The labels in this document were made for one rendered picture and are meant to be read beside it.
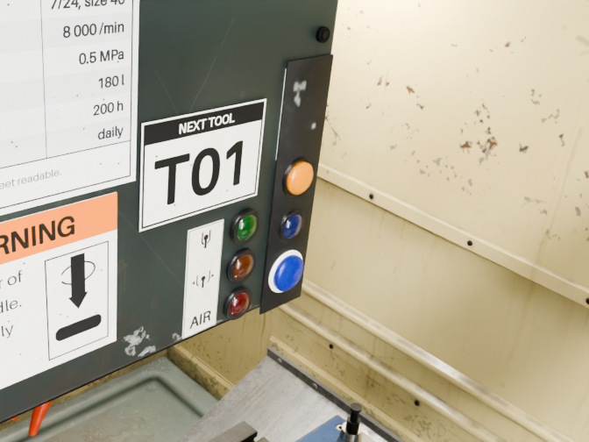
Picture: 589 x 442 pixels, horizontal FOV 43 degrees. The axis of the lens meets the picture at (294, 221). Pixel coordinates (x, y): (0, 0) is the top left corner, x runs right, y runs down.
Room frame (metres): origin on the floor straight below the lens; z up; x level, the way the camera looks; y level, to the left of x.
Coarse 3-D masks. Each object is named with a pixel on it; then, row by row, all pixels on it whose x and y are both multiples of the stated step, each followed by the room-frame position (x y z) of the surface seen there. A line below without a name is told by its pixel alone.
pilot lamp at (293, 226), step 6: (294, 216) 0.50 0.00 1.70; (300, 216) 0.51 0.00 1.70; (288, 222) 0.50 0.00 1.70; (294, 222) 0.50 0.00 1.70; (300, 222) 0.51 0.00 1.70; (288, 228) 0.50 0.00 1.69; (294, 228) 0.50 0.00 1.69; (300, 228) 0.51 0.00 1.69; (288, 234) 0.50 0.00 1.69; (294, 234) 0.50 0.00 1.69
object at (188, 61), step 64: (192, 0) 0.43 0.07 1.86; (256, 0) 0.47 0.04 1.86; (320, 0) 0.51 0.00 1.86; (192, 64) 0.43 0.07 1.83; (256, 64) 0.47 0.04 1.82; (128, 192) 0.40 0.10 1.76; (128, 256) 0.40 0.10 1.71; (256, 256) 0.48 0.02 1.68; (128, 320) 0.40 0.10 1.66; (64, 384) 0.36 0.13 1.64
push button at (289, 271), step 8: (288, 256) 0.50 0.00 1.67; (296, 256) 0.50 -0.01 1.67; (280, 264) 0.50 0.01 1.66; (288, 264) 0.50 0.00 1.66; (296, 264) 0.50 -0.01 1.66; (280, 272) 0.49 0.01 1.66; (288, 272) 0.50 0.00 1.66; (296, 272) 0.50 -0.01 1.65; (280, 280) 0.49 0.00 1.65; (288, 280) 0.50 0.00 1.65; (296, 280) 0.50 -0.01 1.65; (280, 288) 0.49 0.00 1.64; (288, 288) 0.50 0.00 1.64
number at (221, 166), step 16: (256, 128) 0.47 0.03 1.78; (192, 144) 0.43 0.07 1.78; (208, 144) 0.44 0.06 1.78; (224, 144) 0.45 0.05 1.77; (240, 144) 0.46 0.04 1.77; (192, 160) 0.43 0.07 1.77; (208, 160) 0.44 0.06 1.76; (224, 160) 0.45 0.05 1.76; (240, 160) 0.46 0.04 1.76; (192, 176) 0.43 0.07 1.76; (208, 176) 0.44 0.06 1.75; (224, 176) 0.45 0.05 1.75; (240, 176) 0.46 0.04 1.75; (192, 192) 0.43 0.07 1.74; (208, 192) 0.44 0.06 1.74; (224, 192) 0.45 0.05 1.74
